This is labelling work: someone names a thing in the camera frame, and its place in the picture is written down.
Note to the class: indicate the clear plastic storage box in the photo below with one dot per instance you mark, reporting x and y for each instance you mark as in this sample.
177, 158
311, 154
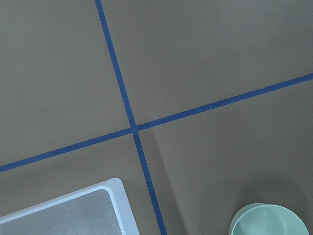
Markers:
100, 209

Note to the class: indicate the mint green bowl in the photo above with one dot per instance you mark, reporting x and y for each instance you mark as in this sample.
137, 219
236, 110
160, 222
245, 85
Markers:
266, 219

